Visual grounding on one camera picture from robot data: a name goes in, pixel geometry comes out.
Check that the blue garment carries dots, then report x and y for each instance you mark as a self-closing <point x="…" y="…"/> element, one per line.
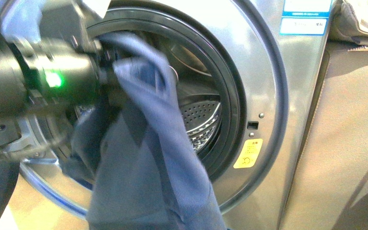
<point x="147" y="175"/>

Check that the beige grey side cabinet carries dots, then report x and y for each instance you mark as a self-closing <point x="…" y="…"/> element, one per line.
<point x="329" y="190"/>

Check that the yellow warning sticker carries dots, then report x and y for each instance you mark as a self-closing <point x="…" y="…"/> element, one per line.
<point x="249" y="154"/>

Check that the blue white label sticker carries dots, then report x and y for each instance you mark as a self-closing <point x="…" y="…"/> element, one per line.
<point x="305" y="17"/>

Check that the beige folded cloth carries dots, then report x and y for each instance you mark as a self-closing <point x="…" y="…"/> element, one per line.
<point x="349" y="21"/>

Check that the grey front-load washing machine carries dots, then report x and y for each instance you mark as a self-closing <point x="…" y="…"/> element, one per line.
<point x="238" y="79"/>

